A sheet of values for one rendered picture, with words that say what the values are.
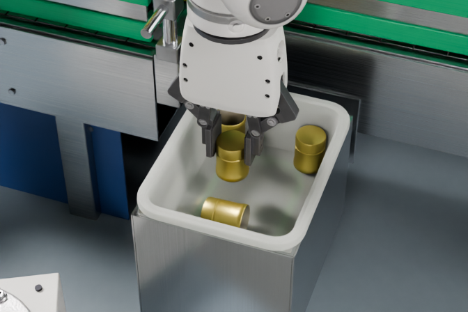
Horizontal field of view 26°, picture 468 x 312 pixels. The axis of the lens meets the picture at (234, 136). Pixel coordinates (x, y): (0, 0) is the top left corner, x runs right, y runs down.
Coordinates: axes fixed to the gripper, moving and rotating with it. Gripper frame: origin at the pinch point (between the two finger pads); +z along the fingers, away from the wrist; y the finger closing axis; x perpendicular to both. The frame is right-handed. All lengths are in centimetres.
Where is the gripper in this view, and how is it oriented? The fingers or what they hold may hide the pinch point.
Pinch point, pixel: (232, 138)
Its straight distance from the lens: 104.8
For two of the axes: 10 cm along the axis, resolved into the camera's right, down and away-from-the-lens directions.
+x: -3.0, 6.4, -7.1
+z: 0.0, 7.4, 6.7
